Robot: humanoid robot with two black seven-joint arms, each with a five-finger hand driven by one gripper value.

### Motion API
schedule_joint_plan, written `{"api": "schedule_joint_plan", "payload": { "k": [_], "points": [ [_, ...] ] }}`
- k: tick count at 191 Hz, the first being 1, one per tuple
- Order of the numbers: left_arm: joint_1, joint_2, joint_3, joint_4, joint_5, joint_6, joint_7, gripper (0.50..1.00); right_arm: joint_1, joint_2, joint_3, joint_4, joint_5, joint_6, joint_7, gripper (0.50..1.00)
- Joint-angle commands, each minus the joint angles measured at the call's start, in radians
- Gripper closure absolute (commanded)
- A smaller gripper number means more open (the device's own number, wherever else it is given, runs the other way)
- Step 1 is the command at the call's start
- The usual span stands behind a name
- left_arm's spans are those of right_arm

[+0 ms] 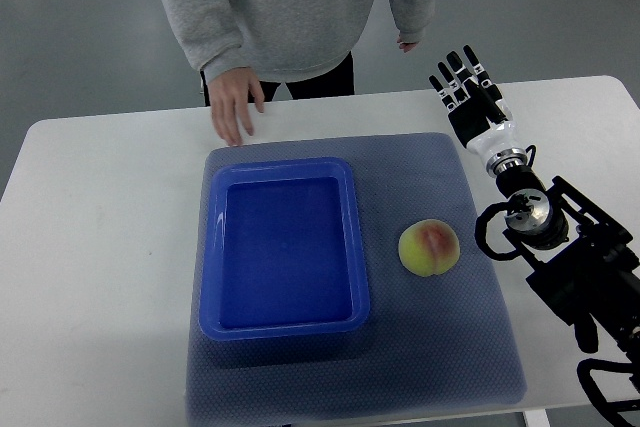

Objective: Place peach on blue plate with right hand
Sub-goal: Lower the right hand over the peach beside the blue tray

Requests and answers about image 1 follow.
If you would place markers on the person's second hand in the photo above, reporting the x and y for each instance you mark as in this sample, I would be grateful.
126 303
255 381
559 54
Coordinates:
404 46

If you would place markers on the person's bare hand on table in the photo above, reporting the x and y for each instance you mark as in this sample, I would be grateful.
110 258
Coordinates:
229 95

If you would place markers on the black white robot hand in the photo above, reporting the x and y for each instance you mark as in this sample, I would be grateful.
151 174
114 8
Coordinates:
477 111

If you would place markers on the yellow red peach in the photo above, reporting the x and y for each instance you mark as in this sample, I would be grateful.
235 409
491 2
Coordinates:
429 247

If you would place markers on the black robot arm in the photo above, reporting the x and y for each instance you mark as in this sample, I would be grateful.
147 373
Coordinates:
583 268

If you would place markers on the person in grey sweatshirt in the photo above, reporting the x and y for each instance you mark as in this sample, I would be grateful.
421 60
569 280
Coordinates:
282 40

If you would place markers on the blue plastic tray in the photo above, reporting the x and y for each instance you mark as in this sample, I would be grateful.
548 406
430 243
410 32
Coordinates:
283 252

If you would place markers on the white table leg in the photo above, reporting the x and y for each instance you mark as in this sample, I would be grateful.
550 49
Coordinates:
536 418

